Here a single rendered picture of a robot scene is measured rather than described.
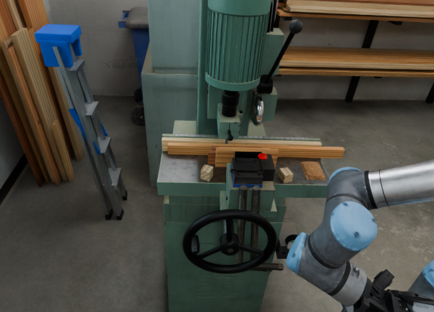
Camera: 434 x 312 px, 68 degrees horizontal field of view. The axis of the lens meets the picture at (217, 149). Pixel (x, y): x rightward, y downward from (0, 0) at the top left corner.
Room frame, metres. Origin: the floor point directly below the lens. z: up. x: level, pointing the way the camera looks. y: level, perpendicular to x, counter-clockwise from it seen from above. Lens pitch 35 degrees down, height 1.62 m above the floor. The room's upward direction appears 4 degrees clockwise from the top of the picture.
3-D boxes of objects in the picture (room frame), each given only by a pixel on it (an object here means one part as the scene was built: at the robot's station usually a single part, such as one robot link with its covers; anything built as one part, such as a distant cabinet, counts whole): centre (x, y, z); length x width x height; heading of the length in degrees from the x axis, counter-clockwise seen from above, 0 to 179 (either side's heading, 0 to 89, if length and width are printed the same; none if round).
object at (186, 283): (1.10, -0.02, 0.36); 0.58 x 0.45 x 0.71; 5
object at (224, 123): (1.00, -0.03, 1.03); 0.14 x 0.07 x 0.09; 5
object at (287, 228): (0.86, -0.31, 0.58); 0.12 x 0.08 x 0.08; 5
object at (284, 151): (0.99, -0.15, 0.92); 0.66 x 0.02 x 0.04; 95
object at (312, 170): (0.92, -0.35, 0.91); 0.10 x 0.07 x 0.02; 5
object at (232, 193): (0.79, -0.11, 0.92); 0.15 x 0.13 x 0.09; 95
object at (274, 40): (1.21, -0.17, 1.23); 0.09 x 0.08 x 0.15; 5
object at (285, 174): (0.86, -0.24, 0.92); 0.04 x 0.03 x 0.03; 21
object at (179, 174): (0.88, -0.10, 0.87); 0.61 x 0.30 x 0.06; 95
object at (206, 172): (0.84, 0.03, 0.92); 0.03 x 0.03 x 0.04; 70
